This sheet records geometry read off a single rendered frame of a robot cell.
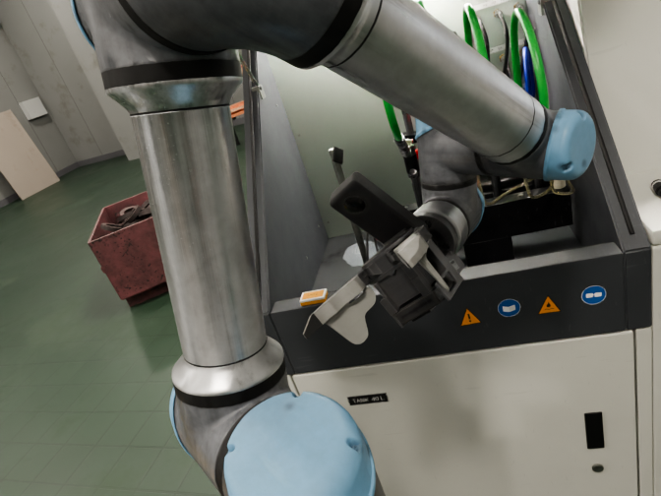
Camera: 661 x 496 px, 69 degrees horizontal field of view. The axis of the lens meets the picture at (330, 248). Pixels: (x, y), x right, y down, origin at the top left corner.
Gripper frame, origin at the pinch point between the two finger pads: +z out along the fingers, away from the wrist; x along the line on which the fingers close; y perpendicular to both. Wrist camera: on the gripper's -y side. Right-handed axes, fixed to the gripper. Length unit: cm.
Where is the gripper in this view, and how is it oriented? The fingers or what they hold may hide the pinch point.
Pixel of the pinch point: (345, 299)
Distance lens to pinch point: 44.3
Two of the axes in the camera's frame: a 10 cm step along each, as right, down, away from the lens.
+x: -6.1, 5.1, 6.1
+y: 6.3, 7.8, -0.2
